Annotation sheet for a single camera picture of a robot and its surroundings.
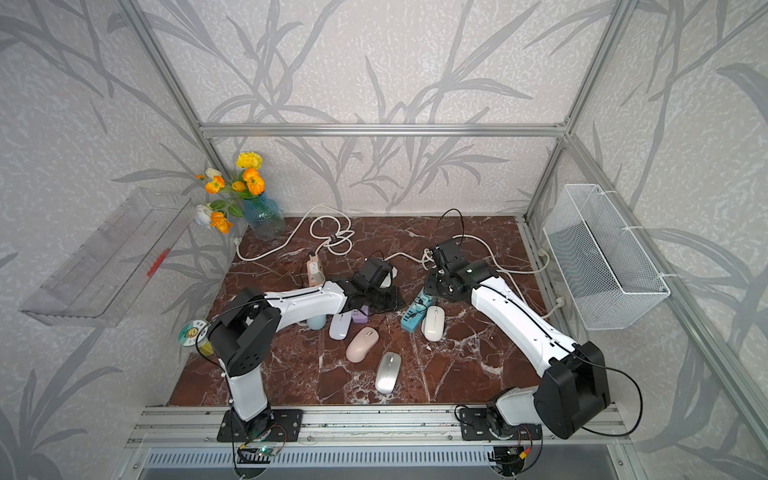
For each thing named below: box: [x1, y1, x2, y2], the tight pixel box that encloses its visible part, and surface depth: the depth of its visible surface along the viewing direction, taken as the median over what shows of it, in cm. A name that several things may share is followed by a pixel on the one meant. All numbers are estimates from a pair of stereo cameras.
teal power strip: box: [401, 286, 433, 333], surface depth 91 cm
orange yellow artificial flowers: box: [195, 152, 266, 234], surface depth 88 cm
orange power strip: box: [306, 254, 326, 287], surface depth 99 cm
